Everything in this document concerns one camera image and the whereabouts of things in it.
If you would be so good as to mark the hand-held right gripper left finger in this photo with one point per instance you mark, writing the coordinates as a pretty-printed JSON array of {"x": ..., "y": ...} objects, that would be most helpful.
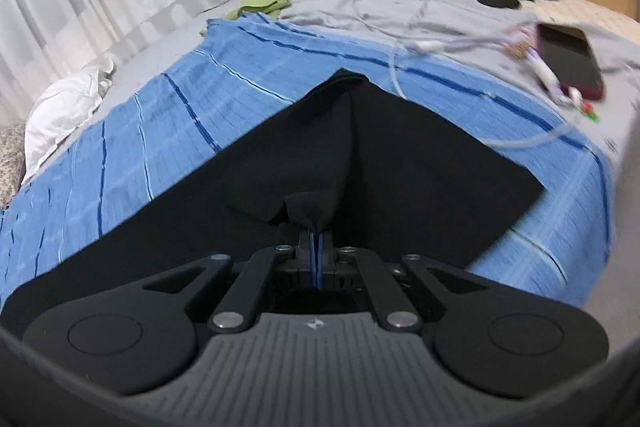
[{"x": 309, "y": 252}]

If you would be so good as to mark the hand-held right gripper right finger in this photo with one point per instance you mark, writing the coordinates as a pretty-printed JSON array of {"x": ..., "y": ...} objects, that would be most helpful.
[{"x": 322, "y": 252}]

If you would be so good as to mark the black pants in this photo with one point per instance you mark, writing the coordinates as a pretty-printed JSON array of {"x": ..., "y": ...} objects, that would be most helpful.
[{"x": 280, "y": 157}]

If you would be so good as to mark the blue striped blanket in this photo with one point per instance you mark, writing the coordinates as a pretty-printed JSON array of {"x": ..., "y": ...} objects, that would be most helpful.
[{"x": 150, "y": 117}]

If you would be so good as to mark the green cloth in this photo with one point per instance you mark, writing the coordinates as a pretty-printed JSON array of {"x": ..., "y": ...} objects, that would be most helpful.
[{"x": 262, "y": 2}]

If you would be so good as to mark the grey bed sheet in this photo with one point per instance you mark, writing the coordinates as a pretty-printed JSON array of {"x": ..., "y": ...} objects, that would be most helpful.
[{"x": 380, "y": 2}]

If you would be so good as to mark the white pillow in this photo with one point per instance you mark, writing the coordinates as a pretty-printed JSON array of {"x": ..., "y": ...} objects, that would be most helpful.
[{"x": 60, "y": 117}]

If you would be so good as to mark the red smartphone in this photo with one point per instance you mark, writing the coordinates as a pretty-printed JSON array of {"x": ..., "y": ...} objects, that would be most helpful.
[{"x": 570, "y": 59}]

